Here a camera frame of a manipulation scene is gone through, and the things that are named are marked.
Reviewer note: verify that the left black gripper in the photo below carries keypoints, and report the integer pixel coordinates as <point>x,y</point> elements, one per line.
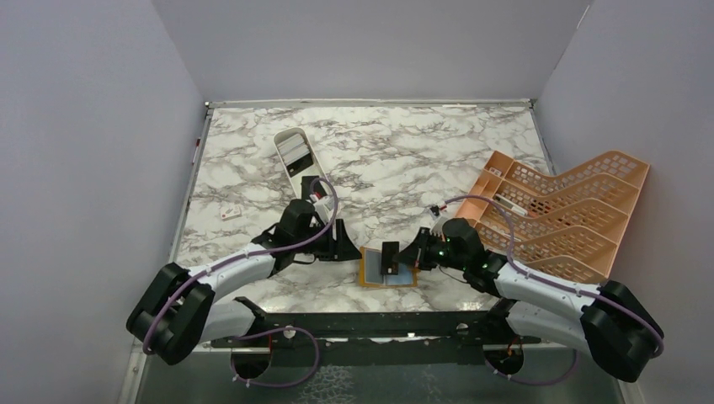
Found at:
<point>341,246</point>

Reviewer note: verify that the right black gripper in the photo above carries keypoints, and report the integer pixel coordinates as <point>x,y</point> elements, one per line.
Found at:
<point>410,255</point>

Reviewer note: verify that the yellow leather card holder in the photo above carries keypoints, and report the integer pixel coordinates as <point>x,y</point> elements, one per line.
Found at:
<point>378,272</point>

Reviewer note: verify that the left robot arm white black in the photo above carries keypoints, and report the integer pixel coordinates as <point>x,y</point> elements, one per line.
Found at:
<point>181,308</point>

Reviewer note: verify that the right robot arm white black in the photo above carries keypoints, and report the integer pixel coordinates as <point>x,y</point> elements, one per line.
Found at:
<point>605,321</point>

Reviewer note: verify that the white oblong card tray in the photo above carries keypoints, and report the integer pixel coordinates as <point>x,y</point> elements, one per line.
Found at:
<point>315,169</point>

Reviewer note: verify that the stack of cards in tray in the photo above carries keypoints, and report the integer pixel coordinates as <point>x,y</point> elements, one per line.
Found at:
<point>295,154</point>

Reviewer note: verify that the white marker in rack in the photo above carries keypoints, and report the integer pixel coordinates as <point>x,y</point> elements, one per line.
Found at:
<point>509,205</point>

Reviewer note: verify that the small white red tag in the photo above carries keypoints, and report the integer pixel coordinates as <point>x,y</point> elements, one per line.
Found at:
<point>229,212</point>

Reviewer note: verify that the orange plastic file rack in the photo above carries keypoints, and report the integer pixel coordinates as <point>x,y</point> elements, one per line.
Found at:
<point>577,218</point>

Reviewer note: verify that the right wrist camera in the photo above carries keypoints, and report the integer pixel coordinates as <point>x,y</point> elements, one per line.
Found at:
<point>440,216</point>

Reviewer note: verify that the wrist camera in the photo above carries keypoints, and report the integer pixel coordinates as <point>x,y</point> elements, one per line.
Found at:
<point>440,216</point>
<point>324,206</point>

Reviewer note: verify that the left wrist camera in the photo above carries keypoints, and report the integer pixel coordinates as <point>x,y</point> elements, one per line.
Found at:
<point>324,206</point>

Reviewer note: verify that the black metal base rail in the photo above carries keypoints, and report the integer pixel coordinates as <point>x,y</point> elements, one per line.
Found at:
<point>373,338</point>

